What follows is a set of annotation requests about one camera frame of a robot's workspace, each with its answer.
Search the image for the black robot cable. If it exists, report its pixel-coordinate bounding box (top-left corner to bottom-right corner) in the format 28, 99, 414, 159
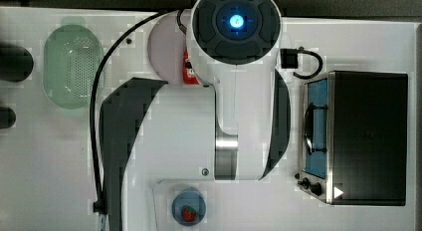
89, 10, 173, 215

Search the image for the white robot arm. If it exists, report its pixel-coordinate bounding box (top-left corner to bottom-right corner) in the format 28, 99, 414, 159
99, 0, 291, 231

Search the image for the small black cylinder object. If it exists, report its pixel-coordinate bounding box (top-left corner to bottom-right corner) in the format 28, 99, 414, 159
0, 107, 16, 129

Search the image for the black camera with cable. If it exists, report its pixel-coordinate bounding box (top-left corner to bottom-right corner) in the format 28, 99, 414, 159
281, 47, 323, 80

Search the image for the green perforated colander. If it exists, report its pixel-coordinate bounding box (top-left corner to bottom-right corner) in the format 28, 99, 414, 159
43, 17, 104, 116

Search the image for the blue bowl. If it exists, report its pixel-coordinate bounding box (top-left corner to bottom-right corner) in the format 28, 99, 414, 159
171, 188, 207, 226

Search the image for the red plush ketchup bottle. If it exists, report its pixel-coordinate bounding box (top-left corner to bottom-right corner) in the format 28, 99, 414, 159
182, 50, 199, 85

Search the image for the black toaster oven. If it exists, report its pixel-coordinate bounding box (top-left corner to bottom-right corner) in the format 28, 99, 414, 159
296, 71, 408, 206

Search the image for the red plush strawberry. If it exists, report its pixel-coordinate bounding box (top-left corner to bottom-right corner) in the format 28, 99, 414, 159
181, 206, 197, 223

